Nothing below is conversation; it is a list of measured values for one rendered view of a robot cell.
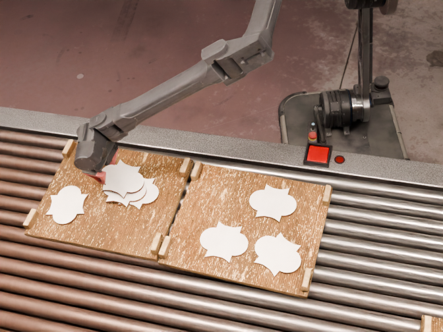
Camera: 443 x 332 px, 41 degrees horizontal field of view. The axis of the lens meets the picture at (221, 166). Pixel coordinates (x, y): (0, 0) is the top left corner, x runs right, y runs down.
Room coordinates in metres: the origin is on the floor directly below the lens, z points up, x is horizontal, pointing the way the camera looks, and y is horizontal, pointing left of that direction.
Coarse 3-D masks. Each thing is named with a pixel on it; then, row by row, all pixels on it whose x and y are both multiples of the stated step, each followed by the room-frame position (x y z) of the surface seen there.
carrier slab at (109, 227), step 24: (72, 168) 1.19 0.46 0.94; (144, 168) 1.14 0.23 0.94; (168, 168) 1.13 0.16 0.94; (48, 192) 1.11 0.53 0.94; (96, 192) 1.08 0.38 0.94; (168, 192) 1.03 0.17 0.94; (48, 216) 1.02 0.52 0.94; (96, 216) 0.99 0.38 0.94; (120, 216) 0.98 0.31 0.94; (144, 216) 0.97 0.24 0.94; (168, 216) 0.95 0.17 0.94; (72, 240) 0.92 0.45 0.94; (96, 240) 0.91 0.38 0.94; (120, 240) 0.90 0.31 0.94; (144, 240) 0.88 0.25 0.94
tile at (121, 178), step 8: (120, 160) 1.15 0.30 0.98; (104, 168) 1.13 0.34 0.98; (112, 168) 1.13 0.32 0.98; (120, 168) 1.12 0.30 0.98; (128, 168) 1.12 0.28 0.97; (136, 168) 1.12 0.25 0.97; (112, 176) 1.10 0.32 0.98; (120, 176) 1.10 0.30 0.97; (128, 176) 1.09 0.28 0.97; (136, 176) 1.09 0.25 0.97; (112, 184) 1.07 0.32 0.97; (120, 184) 1.07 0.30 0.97; (128, 184) 1.06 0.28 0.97; (136, 184) 1.06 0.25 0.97; (120, 192) 1.04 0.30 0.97; (128, 192) 1.04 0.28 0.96
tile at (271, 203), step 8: (256, 192) 0.98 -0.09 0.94; (264, 192) 0.97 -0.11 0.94; (272, 192) 0.97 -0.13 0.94; (280, 192) 0.96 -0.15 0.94; (288, 192) 0.96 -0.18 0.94; (256, 200) 0.95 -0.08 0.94; (264, 200) 0.94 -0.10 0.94; (272, 200) 0.94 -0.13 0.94; (280, 200) 0.94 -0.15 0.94; (288, 200) 0.93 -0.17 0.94; (256, 208) 0.92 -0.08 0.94; (264, 208) 0.92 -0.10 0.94; (272, 208) 0.91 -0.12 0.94; (280, 208) 0.91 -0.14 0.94; (288, 208) 0.91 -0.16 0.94; (296, 208) 0.91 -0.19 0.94; (256, 216) 0.90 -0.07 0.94; (264, 216) 0.89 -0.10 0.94; (272, 216) 0.89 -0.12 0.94; (280, 216) 0.88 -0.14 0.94
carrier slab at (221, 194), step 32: (192, 192) 1.02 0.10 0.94; (224, 192) 1.00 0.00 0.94; (320, 192) 0.95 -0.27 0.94; (192, 224) 0.91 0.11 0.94; (224, 224) 0.89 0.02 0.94; (256, 224) 0.88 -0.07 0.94; (288, 224) 0.86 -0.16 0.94; (320, 224) 0.84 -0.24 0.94; (192, 256) 0.81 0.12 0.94; (256, 256) 0.78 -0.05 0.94; (288, 288) 0.67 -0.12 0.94
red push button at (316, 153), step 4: (312, 148) 1.11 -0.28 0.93; (316, 148) 1.11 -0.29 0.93; (320, 148) 1.11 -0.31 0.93; (324, 148) 1.11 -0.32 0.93; (328, 148) 1.10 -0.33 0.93; (312, 152) 1.10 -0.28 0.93; (316, 152) 1.10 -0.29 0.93; (320, 152) 1.09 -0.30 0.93; (324, 152) 1.09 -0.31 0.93; (328, 152) 1.09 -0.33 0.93; (308, 156) 1.09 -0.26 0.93; (312, 156) 1.08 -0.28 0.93; (316, 156) 1.08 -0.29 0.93; (320, 156) 1.08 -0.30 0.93; (324, 156) 1.08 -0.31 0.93; (308, 160) 1.07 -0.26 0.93; (312, 160) 1.07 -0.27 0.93; (316, 160) 1.07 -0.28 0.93; (320, 160) 1.06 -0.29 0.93; (324, 160) 1.06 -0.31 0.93
